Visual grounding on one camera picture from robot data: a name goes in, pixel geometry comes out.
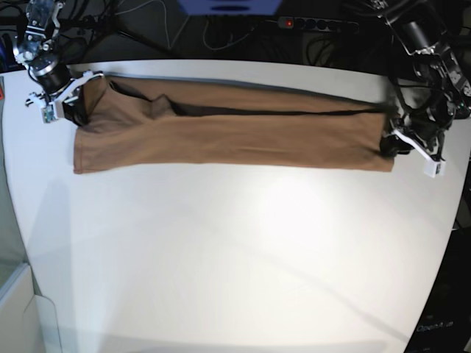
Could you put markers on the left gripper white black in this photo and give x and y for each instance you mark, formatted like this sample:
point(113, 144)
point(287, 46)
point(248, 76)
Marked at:
point(401, 135)

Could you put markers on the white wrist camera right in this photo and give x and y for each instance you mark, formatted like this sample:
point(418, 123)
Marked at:
point(48, 114)

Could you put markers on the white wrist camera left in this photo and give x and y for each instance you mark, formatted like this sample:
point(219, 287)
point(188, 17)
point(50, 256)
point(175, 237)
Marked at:
point(434, 168)

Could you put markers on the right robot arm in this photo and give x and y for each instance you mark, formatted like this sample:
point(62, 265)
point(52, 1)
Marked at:
point(36, 49)

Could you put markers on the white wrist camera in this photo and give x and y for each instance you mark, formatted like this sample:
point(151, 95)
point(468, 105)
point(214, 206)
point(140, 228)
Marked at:
point(434, 168)
point(48, 114)

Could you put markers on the white power strip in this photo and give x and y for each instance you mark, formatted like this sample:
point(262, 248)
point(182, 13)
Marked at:
point(301, 24)

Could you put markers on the brown t-shirt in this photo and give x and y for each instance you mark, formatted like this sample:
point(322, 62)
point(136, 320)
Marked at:
point(135, 121)

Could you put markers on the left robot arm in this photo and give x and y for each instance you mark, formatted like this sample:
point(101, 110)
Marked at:
point(417, 27)

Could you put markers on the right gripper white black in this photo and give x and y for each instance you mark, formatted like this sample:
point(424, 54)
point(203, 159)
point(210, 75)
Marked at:
point(63, 87)

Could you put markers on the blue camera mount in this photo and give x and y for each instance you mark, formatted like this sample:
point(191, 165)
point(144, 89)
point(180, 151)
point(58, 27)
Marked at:
point(230, 7)

